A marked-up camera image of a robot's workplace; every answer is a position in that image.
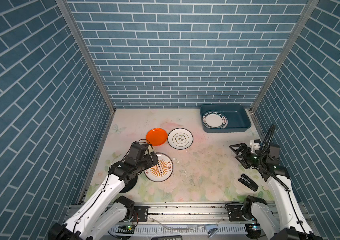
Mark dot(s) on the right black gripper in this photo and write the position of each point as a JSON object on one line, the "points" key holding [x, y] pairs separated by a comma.
{"points": [[244, 155]]}

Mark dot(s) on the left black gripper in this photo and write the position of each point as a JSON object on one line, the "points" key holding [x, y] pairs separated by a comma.
{"points": [[150, 163]]}

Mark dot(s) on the white plate orange sunburst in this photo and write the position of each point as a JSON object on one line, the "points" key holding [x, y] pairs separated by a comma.
{"points": [[162, 171]]}

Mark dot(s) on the black round plate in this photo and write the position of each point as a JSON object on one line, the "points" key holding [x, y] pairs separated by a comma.
{"points": [[130, 185]]}

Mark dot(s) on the white plate clover emblem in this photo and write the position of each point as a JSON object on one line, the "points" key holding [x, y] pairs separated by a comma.
{"points": [[180, 139]]}

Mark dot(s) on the white plate teal lettered rim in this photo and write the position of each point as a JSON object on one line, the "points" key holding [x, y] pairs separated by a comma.
{"points": [[214, 120]]}

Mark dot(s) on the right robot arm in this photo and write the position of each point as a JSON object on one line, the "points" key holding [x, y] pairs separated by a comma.
{"points": [[278, 192]]}

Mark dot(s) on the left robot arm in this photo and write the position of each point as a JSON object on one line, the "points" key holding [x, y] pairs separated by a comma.
{"points": [[104, 198]]}

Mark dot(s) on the teal plastic bin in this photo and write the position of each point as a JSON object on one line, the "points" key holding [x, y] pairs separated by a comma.
{"points": [[238, 120]]}

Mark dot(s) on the orange plastic plate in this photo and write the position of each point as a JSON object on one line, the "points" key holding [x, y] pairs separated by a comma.
{"points": [[157, 136]]}

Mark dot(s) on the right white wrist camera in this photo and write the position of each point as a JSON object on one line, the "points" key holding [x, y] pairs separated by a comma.
{"points": [[255, 145]]}

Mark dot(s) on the aluminium mounting rail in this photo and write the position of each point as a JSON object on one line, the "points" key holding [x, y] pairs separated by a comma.
{"points": [[196, 212]]}

